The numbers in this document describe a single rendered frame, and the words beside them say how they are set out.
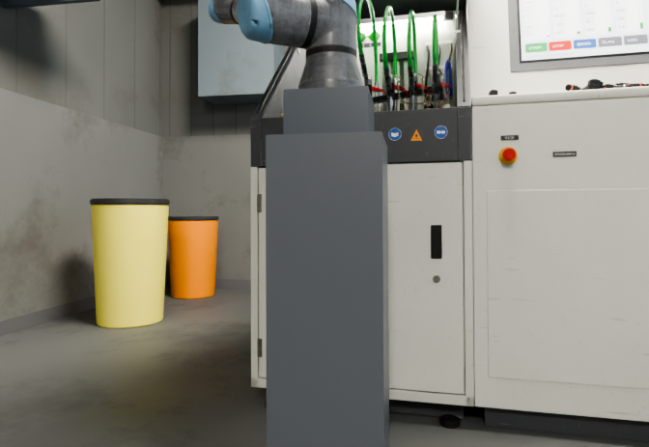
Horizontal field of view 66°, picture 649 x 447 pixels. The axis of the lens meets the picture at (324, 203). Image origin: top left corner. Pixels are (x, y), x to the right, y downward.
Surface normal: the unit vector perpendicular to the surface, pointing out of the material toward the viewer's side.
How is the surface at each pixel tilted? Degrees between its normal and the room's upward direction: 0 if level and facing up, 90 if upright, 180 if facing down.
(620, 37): 76
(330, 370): 90
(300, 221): 90
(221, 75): 90
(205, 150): 90
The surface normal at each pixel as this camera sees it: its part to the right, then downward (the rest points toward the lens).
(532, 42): -0.25, -0.25
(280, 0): 0.42, -0.05
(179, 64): -0.17, -0.02
